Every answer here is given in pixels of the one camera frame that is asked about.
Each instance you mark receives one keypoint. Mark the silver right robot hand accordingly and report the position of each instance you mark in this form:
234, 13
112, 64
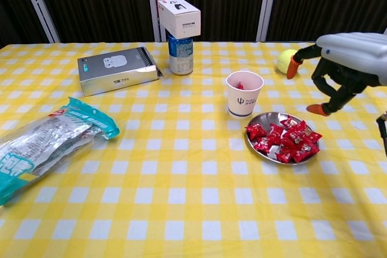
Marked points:
356, 55

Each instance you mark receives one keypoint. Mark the round steel plate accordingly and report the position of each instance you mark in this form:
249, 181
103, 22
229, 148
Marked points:
266, 119

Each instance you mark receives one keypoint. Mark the white paper cup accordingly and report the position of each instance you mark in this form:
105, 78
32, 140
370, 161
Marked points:
242, 101

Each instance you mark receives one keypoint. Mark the black pleated curtain panel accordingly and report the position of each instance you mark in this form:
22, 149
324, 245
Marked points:
223, 1
96, 1
326, 1
12, 4

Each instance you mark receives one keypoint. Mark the yellow tennis ball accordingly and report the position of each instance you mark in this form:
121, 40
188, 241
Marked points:
284, 61

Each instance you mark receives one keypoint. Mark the blue white drink can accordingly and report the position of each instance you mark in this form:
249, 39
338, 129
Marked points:
180, 58

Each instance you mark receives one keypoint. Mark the small white carton box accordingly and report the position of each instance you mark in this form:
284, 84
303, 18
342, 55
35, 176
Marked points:
181, 16

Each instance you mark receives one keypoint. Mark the yellow white checked tablecloth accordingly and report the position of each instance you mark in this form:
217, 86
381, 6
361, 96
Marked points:
181, 179

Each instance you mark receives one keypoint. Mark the silver earbuds box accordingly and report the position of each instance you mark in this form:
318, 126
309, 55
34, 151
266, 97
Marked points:
115, 70

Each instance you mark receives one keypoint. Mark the teal silver snack bag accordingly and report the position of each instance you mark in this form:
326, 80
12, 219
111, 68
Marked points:
45, 149

